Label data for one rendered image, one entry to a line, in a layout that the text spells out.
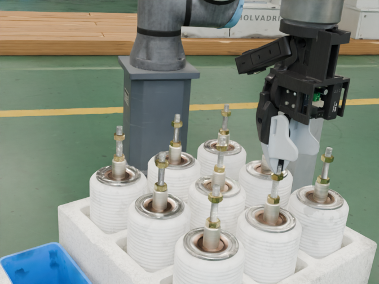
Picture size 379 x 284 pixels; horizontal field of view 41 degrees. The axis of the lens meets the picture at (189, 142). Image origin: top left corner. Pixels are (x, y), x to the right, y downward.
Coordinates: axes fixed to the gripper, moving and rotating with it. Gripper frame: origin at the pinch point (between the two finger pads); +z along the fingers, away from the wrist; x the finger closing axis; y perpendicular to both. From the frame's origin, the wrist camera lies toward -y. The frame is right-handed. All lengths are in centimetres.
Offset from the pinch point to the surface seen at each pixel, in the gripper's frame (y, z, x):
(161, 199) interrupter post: -9.6, 7.5, -12.7
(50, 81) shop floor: -156, 34, 29
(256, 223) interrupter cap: 0.9, 9.0, -3.0
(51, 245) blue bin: -27.6, 22.6, -22.9
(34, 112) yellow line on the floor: -123, 34, 9
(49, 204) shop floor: -60, 34, -11
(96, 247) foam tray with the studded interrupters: -15.8, 17.0, -20.2
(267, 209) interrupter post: 0.8, 7.2, -1.1
